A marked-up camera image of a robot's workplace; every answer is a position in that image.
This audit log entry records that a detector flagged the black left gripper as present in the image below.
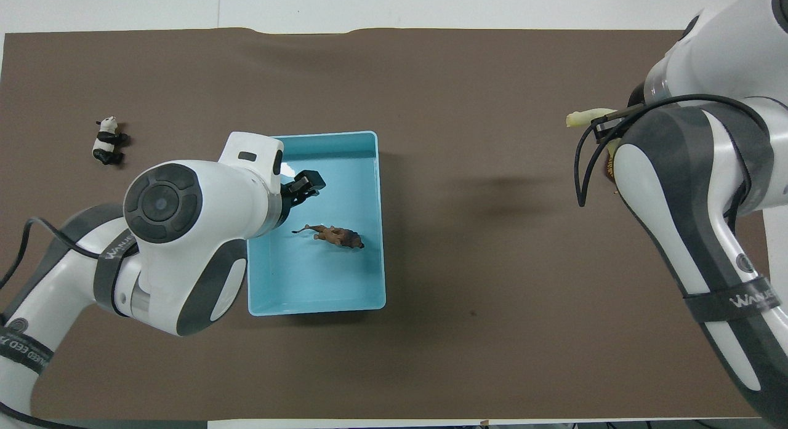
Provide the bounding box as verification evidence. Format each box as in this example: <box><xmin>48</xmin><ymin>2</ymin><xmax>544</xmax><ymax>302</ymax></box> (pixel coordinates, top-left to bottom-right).
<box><xmin>276</xmin><ymin>169</ymin><xmax>326</xmax><ymax>231</ymax></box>

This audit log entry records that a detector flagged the cream white horse toy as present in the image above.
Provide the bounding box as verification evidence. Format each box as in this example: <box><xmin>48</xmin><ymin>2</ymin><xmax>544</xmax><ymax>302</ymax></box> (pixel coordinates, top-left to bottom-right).
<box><xmin>566</xmin><ymin>108</ymin><xmax>618</xmax><ymax>129</ymax></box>

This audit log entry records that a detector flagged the brown lion toy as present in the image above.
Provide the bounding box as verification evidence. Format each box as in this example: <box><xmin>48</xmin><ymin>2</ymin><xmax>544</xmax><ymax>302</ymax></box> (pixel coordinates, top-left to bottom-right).
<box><xmin>292</xmin><ymin>224</ymin><xmax>366</xmax><ymax>251</ymax></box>

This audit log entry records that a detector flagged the black white panda toy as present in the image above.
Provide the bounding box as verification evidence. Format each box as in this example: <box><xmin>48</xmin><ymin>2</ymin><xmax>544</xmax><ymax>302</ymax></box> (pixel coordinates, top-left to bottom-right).
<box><xmin>92</xmin><ymin>116</ymin><xmax>129</xmax><ymax>167</ymax></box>

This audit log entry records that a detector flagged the light blue storage box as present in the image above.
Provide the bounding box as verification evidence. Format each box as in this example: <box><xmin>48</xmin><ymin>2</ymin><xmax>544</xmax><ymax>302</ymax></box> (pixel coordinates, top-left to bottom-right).
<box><xmin>247</xmin><ymin>131</ymin><xmax>387</xmax><ymax>318</ymax></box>

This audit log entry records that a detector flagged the brown table mat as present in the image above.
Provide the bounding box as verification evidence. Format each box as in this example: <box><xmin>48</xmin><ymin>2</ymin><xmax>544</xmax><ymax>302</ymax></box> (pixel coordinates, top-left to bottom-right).
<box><xmin>0</xmin><ymin>27</ymin><xmax>771</xmax><ymax>421</ymax></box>

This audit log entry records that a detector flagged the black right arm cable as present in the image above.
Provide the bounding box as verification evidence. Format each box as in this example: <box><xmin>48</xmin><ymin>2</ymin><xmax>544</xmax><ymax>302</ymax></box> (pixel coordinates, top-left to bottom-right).
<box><xmin>574</xmin><ymin>94</ymin><xmax>771</xmax><ymax>233</ymax></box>

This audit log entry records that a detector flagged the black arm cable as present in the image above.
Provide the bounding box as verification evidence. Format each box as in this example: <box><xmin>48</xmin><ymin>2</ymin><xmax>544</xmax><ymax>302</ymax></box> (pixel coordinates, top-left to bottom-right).
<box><xmin>574</xmin><ymin>94</ymin><xmax>771</xmax><ymax>233</ymax></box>
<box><xmin>0</xmin><ymin>216</ymin><xmax>135</xmax><ymax>292</ymax></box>

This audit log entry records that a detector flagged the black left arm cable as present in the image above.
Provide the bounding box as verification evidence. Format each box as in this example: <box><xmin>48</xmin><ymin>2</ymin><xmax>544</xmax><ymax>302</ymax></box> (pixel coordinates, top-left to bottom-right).
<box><xmin>0</xmin><ymin>216</ymin><xmax>135</xmax><ymax>292</ymax></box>

